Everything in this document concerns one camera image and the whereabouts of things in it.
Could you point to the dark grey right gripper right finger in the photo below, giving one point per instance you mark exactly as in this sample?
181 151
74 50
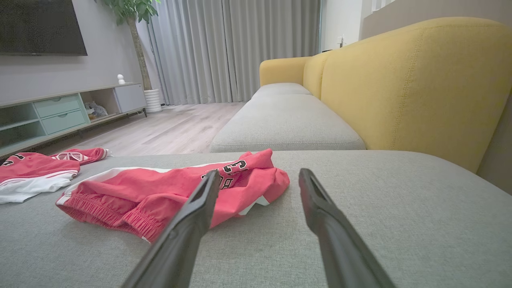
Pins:
340 244

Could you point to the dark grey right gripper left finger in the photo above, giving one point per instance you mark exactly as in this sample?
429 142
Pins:
180 240

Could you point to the red basketball shorts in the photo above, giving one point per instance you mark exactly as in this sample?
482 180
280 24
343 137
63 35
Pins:
132 188

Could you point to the red basketball jersey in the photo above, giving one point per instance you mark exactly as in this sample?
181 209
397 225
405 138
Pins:
32 166

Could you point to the large grey sofa seat cushion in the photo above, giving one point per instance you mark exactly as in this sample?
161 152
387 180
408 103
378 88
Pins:
400 208

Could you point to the white ribbed plant pot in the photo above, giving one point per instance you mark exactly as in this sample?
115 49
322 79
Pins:
152 100

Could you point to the grey plush toy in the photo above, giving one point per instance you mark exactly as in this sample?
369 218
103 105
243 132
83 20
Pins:
98 109

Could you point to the small white figurine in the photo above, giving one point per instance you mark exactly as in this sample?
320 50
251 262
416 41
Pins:
120 79

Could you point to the green and grey TV cabinet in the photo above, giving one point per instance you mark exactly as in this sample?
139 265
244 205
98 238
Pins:
60 114

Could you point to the yellow sofa backrest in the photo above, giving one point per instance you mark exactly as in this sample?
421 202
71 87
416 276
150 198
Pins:
420 88

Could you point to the green indoor tree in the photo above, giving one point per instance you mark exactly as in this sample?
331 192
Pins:
137 52

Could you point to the grey curtain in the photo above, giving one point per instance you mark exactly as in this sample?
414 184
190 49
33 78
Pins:
208 48

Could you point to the black flat television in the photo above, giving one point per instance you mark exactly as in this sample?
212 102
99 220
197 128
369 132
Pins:
36 24

